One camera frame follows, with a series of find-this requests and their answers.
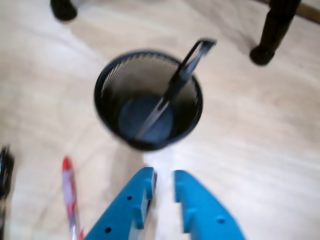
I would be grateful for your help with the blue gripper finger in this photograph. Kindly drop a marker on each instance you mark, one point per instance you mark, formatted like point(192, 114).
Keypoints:
point(205, 212)
point(125, 212)

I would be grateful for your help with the red retractable pen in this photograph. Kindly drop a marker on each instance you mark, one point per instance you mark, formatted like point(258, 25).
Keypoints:
point(68, 190)

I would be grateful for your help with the black retractable pen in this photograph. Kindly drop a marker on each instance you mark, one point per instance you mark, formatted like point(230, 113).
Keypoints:
point(6, 172)

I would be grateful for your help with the clear stick pen black grip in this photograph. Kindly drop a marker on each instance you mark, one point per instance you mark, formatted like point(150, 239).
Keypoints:
point(180, 75)

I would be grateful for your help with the black mesh pen holder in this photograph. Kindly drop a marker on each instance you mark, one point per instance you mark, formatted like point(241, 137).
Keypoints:
point(110, 120)

